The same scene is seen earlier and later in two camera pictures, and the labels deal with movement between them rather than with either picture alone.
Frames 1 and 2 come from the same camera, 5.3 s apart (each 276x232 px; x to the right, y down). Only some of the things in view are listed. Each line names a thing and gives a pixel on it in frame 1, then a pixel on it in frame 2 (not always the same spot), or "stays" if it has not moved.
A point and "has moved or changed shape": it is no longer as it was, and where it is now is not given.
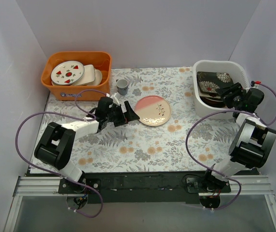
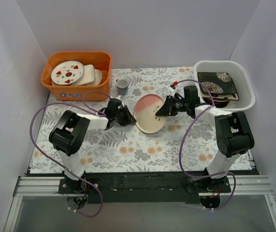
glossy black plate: x=217 y=102 stays
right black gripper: x=228 y=93 -> x=168 y=107
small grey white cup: x=122 y=86 stays
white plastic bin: x=237 y=74 stays
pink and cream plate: x=153 y=110 has moved or changed shape
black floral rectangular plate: x=213 y=82 stays
